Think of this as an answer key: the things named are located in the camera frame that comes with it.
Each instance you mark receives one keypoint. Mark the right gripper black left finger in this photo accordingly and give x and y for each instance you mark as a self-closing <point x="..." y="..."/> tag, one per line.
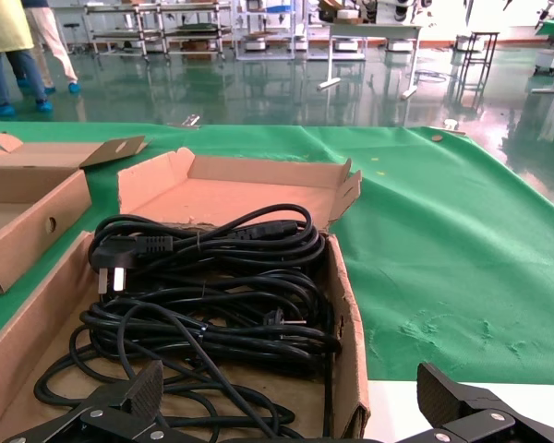
<point x="143" y="392"/>

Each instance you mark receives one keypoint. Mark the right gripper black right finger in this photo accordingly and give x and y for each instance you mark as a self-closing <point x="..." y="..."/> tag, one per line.
<point x="443" y="401"/>

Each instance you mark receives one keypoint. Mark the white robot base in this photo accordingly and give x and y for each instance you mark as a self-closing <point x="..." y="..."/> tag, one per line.
<point x="547" y="60"/>

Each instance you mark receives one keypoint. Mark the smaller square cardboard box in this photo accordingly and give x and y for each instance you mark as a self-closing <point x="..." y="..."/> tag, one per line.
<point x="27" y="217"/>

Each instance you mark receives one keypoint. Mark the large torn cardboard box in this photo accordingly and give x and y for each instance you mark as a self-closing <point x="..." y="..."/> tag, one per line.
<point x="240" y="194"/>

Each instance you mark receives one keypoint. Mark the green table cloth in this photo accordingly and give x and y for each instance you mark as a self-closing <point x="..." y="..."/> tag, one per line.
<point x="443" y="254"/>

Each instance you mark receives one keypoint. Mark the metal shelf rack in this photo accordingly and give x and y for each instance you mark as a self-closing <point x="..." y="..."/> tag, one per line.
<point x="198" y="27"/>
<point x="120" y="34"/>

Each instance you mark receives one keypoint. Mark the person in beige trousers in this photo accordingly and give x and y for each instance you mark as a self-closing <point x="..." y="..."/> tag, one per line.
<point x="51" y="37"/>

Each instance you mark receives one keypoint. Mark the black metal stool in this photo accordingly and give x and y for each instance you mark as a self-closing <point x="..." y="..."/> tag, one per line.
<point x="484" y="34"/>

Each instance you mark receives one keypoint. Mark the white workshop table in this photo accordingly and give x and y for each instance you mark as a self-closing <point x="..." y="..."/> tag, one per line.
<point x="374" y="28"/>

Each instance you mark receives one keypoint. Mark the person in yellow apron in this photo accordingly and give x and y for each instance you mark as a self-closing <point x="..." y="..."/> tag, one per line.
<point x="4" y="23"/>

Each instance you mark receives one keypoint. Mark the white frame rack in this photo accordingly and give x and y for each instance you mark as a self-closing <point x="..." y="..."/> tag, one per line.
<point x="268" y="27"/>

